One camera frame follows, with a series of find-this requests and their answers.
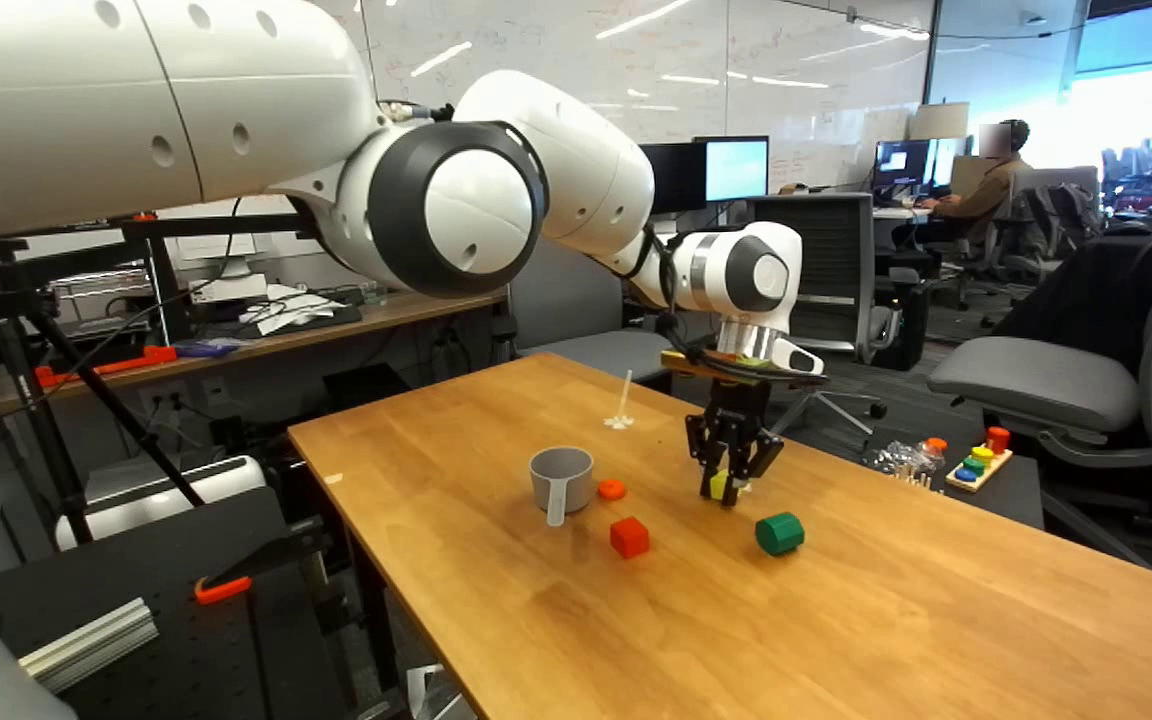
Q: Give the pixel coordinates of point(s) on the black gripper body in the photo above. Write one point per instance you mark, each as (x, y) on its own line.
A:
(733, 421)

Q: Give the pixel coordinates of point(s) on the yellow block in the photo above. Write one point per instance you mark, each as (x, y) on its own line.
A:
(725, 482)

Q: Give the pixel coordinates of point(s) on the green block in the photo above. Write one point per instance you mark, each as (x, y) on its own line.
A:
(777, 535)

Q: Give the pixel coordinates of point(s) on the red block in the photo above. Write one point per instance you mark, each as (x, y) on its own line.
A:
(629, 537)

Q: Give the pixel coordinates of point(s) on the gray measuring cup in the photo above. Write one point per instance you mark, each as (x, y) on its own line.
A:
(577, 498)

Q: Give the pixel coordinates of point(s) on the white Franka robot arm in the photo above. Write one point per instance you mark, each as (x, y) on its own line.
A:
(69, 107)

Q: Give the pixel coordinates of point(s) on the small orange disc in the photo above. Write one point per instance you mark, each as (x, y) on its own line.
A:
(613, 490)

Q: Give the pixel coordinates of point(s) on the white plastic pin stand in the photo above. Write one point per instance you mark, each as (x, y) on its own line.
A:
(622, 421)

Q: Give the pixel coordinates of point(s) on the clear bottle orange cap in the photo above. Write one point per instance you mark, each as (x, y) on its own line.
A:
(911, 460)

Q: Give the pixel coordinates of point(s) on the colourful stacking toy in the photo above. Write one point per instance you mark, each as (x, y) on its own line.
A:
(981, 460)

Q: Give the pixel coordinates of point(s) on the black computer monitor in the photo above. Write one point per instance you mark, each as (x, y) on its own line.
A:
(674, 180)

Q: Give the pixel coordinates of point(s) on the bright lit monitor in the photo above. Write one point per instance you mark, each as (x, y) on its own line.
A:
(736, 170)

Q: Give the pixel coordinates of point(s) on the small black table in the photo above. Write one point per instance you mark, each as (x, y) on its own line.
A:
(1008, 507)

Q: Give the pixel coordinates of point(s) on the dark distant monitor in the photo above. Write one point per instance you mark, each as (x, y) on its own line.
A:
(897, 160)

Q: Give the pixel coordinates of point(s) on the gray padded office chair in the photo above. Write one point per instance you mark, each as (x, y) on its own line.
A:
(1041, 380)

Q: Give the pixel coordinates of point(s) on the seated person brown shirt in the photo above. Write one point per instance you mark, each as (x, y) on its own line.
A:
(988, 186)

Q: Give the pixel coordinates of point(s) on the long wooden desk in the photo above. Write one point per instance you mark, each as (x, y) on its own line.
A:
(391, 312)

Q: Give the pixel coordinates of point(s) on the white lampshade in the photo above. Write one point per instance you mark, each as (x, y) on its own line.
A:
(938, 121)

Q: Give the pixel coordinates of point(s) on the white paper pile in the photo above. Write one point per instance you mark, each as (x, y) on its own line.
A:
(287, 312)

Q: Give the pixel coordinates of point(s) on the white roll tube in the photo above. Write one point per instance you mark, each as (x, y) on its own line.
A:
(149, 501)

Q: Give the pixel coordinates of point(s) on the black cart top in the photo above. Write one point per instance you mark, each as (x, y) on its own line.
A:
(177, 655)

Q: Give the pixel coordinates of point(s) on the orange bar tool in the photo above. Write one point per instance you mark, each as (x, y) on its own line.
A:
(111, 363)

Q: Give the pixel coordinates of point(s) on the silver metal cylinder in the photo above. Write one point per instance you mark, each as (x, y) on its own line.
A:
(90, 642)

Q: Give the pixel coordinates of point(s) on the colourful wrist mount plate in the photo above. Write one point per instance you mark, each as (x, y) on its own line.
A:
(709, 364)

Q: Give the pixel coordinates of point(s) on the black mesh chair gray frame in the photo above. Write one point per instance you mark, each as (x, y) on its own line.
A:
(836, 264)

